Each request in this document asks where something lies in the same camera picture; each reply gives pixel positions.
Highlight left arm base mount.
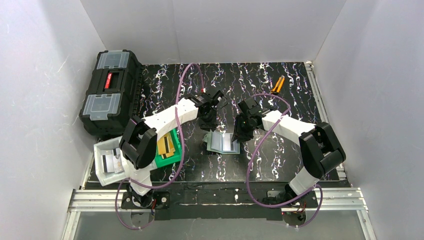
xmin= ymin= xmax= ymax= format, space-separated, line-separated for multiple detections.
xmin=118 ymin=189 xmax=171 ymax=224

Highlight green plastic bin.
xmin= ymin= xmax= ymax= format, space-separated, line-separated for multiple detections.
xmin=154 ymin=128 xmax=182 ymax=168

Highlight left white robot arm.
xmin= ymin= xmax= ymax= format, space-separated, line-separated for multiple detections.
xmin=119 ymin=90 xmax=225 ymax=197

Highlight aluminium frame rail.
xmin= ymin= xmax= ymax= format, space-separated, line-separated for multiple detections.
xmin=63 ymin=62 xmax=375 ymax=240

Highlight white bin with silver cards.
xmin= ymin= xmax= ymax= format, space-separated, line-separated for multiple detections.
xmin=93 ymin=136 xmax=130 ymax=187

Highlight gold credit cards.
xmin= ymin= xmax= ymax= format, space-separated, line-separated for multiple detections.
xmin=157 ymin=132 xmax=176 ymax=159

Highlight silver credit cards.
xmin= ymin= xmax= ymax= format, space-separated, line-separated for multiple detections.
xmin=100 ymin=147 xmax=124 ymax=174

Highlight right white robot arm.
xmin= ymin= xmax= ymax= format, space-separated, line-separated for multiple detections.
xmin=232 ymin=97 xmax=346 ymax=199

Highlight black toolbox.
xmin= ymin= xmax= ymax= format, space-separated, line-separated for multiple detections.
xmin=79 ymin=49 xmax=142 ymax=139

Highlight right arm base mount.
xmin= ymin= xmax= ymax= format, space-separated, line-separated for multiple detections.
xmin=262 ymin=190 xmax=322 ymax=228

